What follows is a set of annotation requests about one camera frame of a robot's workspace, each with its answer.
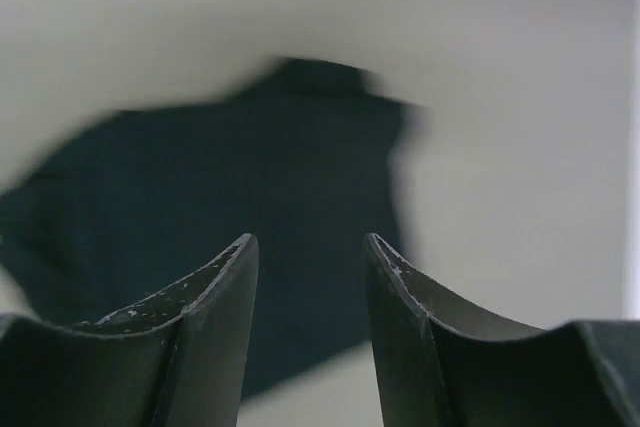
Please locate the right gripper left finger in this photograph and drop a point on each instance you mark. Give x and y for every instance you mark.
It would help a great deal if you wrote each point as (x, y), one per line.
(174, 358)

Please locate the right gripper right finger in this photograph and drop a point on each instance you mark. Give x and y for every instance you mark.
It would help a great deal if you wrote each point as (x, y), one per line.
(442, 360)

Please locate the black t shirt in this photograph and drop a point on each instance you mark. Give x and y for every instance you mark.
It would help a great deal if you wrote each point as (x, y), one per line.
(300, 159)

